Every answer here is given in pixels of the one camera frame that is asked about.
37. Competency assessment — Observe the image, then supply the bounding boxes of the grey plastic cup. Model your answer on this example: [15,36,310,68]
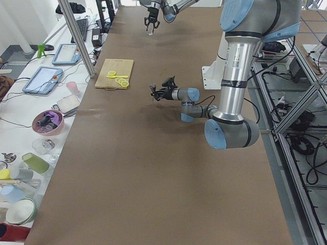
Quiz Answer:
[10,168,33,183]

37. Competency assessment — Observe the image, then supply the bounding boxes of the black computer mouse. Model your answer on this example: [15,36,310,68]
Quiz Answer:
[44,44,54,51]

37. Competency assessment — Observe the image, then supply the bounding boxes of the black keyboard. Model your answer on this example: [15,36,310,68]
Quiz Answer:
[76,18,88,41]

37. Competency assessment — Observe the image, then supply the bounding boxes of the wooden cutting board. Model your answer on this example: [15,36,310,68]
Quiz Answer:
[95,59,134,90]

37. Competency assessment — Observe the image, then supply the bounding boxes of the lemon slice on board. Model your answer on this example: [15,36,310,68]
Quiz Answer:
[107,70,116,77]

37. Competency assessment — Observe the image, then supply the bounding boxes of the yellow plastic knife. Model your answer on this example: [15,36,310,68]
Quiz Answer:
[106,76,129,79]

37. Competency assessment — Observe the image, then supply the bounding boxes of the aluminium frame post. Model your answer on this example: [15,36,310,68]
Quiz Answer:
[58,0,96,78]

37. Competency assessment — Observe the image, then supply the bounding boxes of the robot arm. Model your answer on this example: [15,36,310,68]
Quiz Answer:
[150,1,302,149]
[139,0,199,35]

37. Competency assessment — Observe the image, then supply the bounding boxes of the blue plastic cup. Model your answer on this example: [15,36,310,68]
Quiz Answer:
[1,185,25,204]

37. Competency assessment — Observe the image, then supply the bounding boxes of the white kitchen scale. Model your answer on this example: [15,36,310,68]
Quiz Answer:
[57,94,80,114]

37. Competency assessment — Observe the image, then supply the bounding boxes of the black power adapter box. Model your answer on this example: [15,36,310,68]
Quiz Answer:
[91,28,102,47]

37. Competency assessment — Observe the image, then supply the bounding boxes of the white bowl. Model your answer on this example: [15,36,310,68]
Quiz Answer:
[6,198,37,225]

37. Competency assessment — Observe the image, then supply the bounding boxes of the pink plastic cup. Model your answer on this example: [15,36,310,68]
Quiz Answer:
[66,81,79,95]

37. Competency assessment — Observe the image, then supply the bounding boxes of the clear wine glass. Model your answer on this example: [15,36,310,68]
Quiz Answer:
[32,138,59,164]

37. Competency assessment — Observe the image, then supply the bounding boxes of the near blue teach pendant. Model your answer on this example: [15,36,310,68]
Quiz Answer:
[22,66,63,95]

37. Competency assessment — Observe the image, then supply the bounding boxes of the steel jigger shaker cup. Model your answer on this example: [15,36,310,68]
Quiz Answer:
[149,83,157,101]

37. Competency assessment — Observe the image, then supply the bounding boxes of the far blue teach pendant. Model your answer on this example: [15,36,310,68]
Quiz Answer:
[52,43,80,65]

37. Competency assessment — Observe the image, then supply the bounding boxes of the green plastic cup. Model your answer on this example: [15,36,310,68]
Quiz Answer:
[21,153,50,174]

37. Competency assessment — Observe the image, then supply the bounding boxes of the blue teach pendant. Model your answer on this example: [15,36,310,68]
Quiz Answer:
[22,66,63,95]
[52,43,80,65]

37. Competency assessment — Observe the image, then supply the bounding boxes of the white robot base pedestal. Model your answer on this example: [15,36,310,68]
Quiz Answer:
[202,28,228,90]

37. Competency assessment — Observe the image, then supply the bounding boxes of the green handled reacher tool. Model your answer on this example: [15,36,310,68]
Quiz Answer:
[37,43,46,58]

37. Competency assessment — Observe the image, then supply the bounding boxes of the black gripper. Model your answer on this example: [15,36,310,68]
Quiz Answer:
[144,7,160,29]
[150,76,178,101]

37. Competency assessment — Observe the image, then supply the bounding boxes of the clear glass measuring cup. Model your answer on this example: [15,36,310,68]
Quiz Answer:
[146,28,153,36]

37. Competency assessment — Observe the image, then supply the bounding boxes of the pink bowl with items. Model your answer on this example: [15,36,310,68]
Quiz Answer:
[32,109,64,136]

